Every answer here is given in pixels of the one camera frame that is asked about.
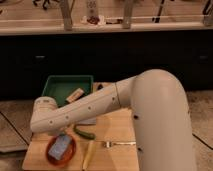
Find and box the beige block in tray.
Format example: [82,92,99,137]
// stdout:
[66,88,84,103]

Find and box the green vegetable toy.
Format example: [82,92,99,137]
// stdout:
[73,125,96,140]

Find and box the blue sponge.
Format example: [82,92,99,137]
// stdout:
[48,134,72,160]

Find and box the metal frame post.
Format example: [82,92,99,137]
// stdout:
[122,0,134,29]
[60,0,72,30]

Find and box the green plastic tray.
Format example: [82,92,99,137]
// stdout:
[42,75,93,107]

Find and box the yellow banana toy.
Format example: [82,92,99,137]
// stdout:
[82,140,95,171]

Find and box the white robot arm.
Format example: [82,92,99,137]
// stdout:
[30,69,197,171]

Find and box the wooden board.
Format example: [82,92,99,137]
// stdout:
[22,108,139,171]

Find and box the silver fork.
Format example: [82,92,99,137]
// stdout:
[102,141,136,148]

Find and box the left metal frame post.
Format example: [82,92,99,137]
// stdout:
[60,0,72,30]

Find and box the right metal frame post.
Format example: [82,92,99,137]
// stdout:
[122,0,134,29]

